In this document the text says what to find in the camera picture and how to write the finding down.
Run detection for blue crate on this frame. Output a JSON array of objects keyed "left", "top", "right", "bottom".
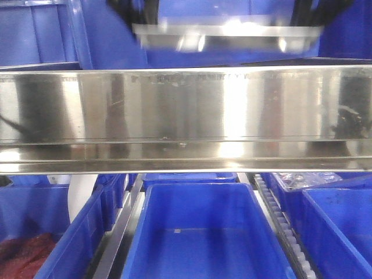
[
  {"left": 68, "top": 1, "right": 320, "bottom": 69},
  {"left": 1, "top": 1, "right": 78, "bottom": 67},
  {"left": 319, "top": 1, "right": 371, "bottom": 59}
]

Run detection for blue crate upper centre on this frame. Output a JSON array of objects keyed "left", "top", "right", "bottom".
[{"left": 68, "top": 1, "right": 320, "bottom": 69}]

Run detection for stainless steel shelf front rail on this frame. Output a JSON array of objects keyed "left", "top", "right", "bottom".
[{"left": 1, "top": 65, "right": 371, "bottom": 174}]

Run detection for blue bin lower right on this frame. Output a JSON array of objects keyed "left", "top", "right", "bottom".
[{"left": 300, "top": 176, "right": 371, "bottom": 278}]

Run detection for white roller track right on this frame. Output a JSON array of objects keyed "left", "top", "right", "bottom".
[{"left": 253, "top": 174, "right": 317, "bottom": 279}]

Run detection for silver metal tray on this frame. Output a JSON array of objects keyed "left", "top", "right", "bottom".
[{"left": 133, "top": 16, "right": 323, "bottom": 53}]

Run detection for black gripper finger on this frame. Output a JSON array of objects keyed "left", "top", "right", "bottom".
[
  {"left": 106, "top": 0, "right": 159, "bottom": 25},
  {"left": 290, "top": 0, "right": 324, "bottom": 27}
]

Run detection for red mesh material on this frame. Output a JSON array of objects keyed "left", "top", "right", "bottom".
[{"left": 1, "top": 233, "right": 56, "bottom": 278}]

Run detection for blue bin lower left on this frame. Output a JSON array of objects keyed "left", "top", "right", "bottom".
[{"left": 1, "top": 174, "right": 126, "bottom": 278}]

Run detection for bagged small metal parts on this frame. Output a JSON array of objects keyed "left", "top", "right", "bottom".
[{"left": 276, "top": 172, "right": 343, "bottom": 190}]

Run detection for blue crate upper right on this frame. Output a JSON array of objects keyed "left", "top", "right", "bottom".
[{"left": 319, "top": 1, "right": 371, "bottom": 59}]

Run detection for blue bin lower centre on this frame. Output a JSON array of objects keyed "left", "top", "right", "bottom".
[{"left": 121, "top": 183, "right": 295, "bottom": 278}]

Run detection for blue bin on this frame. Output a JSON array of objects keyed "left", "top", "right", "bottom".
[
  {"left": 1, "top": 174, "right": 126, "bottom": 278},
  {"left": 260, "top": 172, "right": 371, "bottom": 222},
  {"left": 121, "top": 183, "right": 295, "bottom": 278},
  {"left": 142, "top": 172, "right": 238, "bottom": 189},
  {"left": 300, "top": 176, "right": 371, "bottom": 278}
]

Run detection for blue bin rear right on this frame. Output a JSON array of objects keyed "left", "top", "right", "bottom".
[{"left": 260, "top": 172, "right": 371, "bottom": 222}]

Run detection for blue crate upper left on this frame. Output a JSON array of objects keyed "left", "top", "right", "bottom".
[{"left": 1, "top": 1, "right": 78, "bottom": 67}]

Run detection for blue bin rear centre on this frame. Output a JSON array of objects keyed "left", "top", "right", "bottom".
[{"left": 142, "top": 172, "right": 238, "bottom": 189}]

